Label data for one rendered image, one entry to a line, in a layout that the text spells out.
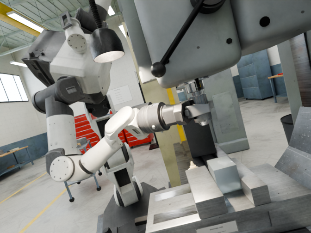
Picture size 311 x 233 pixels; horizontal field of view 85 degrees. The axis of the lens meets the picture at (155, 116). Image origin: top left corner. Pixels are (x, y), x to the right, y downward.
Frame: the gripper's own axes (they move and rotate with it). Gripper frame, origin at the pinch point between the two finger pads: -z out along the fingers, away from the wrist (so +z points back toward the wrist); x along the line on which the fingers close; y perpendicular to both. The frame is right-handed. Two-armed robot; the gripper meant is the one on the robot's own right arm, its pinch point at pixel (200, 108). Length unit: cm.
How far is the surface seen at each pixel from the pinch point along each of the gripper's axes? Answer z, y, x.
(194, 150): 15.7, 23.9, 30.5
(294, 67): -26.9, -2.8, 29.8
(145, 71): 9.5, -13.1, -6.6
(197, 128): 11.9, 13.7, 31.7
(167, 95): 76, -4, 155
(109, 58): 15.7, -18.5, -11.0
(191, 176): 5.2, 16.4, -6.4
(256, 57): -66, -45, 726
